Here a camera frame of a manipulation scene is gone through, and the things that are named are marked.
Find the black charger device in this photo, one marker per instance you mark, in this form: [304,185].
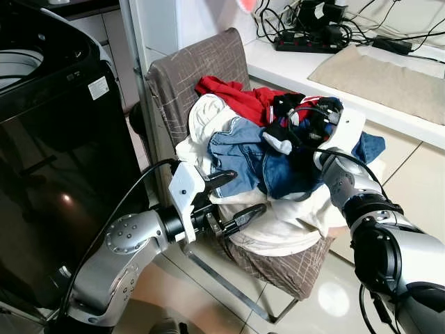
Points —
[323,17]

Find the white label sticker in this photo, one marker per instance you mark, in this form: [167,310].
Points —
[99,88]

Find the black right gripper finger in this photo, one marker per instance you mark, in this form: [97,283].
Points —
[288,104]
[281,132]

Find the white drawer cabinet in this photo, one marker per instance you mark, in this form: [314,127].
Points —
[104,42]

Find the dark robot leg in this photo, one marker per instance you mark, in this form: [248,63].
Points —
[167,327]

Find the dark red white striped garment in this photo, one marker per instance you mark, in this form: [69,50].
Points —
[309,122]

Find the black power adapter brick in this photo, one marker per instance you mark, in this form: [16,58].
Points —
[393,46]

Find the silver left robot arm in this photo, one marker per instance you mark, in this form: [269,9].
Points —
[115,268]

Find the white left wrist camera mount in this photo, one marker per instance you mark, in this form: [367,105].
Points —
[185,191]

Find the black power strip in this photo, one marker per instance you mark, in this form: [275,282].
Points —
[306,44]

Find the white counter cabinet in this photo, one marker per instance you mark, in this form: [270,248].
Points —
[410,188]

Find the blue denim garment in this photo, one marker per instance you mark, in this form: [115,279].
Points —
[247,156]

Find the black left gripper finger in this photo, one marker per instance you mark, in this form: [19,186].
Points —
[245,217]
[221,181]

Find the red round object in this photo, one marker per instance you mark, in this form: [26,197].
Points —
[247,4]

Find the chair with brown checked cover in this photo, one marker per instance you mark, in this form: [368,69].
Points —
[201,66]

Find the beige cloth mat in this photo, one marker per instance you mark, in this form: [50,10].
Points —
[389,83]

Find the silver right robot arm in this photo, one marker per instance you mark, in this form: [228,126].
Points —
[403,257]

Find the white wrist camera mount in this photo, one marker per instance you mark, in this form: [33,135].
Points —
[185,191]
[345,132]

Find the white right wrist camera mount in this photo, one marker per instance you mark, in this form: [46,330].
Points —
[345,132]

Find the black top-load washing machine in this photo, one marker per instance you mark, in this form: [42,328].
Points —
[62,167]

